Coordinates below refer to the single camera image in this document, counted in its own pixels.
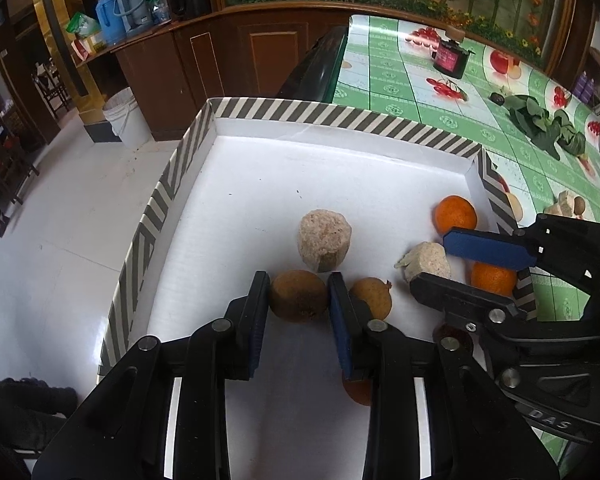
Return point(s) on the white box with striped rim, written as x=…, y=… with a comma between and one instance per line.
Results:
x=330, y=170

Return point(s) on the blue thermos jug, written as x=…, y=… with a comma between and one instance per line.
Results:
x=108, y=19

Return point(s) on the dark wooden chair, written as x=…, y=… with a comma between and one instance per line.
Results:
x=52, y=88
x=2, y=160

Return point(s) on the beige chunk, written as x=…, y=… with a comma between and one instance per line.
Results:
x=427, y=262
x=565, y=203
x=322, y=240

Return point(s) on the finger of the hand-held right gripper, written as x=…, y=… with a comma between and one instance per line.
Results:
x=485, y=252
x=460, y=297

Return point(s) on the brown round fruit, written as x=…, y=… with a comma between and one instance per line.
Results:
x=372, y=297

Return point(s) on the long wooden cabinet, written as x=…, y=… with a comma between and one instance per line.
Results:
x=220, y=55

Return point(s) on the brown kiwi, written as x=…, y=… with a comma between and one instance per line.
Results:
x=299, y=295

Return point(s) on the white plastic bucket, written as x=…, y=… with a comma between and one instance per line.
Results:
x=126, y=119

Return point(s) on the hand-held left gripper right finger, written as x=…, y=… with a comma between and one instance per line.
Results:
x=341, y=330

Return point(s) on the person's dark trousers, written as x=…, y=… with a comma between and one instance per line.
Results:
x=20, y=415

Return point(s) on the small dark avocado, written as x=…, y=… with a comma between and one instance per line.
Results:
x=497, y=98

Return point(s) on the green packet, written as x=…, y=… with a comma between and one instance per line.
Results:
x=83, y=26

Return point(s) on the grey-blue thermos jug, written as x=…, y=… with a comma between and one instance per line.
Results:
x=135, y=6

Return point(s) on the black jar with pink label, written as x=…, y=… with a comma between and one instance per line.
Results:
x=450, y=57

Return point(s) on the clear plastic bag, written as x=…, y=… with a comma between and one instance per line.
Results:
x=160, y=2

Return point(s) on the dark green leafy vegetable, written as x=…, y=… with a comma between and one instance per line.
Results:
x=530, y=117
x=570, y=137

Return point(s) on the orange tangerine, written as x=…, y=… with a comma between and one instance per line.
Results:
x=357, y=391
x=455, y=214
x=495, y=280

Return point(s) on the green fruit-print tablecloth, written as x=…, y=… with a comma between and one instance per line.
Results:
x=430, y=125

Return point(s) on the purple bottle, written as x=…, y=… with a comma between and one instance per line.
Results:
x=579, y=86
x=591, y=89

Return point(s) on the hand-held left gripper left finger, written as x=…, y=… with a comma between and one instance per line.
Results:
x=256, y=332

